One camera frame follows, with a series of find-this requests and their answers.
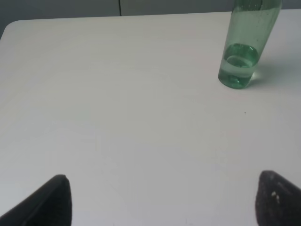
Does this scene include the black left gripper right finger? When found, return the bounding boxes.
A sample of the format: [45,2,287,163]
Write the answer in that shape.
[255,170,301,226]

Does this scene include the green transparent plastic bottle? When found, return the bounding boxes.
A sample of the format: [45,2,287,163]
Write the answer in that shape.
[218,0,282,89]

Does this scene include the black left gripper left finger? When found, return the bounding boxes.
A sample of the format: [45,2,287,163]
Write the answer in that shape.
[0,175,72,226]

